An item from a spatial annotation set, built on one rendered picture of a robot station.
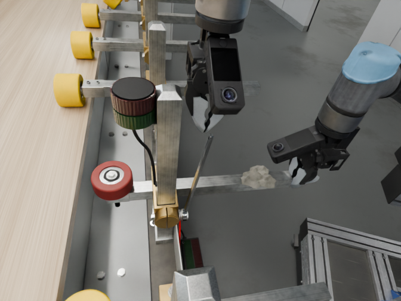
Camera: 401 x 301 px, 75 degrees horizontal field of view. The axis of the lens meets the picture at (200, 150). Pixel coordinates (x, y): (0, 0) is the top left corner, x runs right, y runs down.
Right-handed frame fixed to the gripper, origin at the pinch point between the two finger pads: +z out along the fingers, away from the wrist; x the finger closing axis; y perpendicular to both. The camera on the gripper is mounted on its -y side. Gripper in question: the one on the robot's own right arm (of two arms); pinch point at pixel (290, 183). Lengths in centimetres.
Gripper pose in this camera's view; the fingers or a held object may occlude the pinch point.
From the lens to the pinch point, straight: 71.4
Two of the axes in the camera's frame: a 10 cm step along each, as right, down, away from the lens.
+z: -1.1, 7.0, 7.1
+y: 9.8, -0.5, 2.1
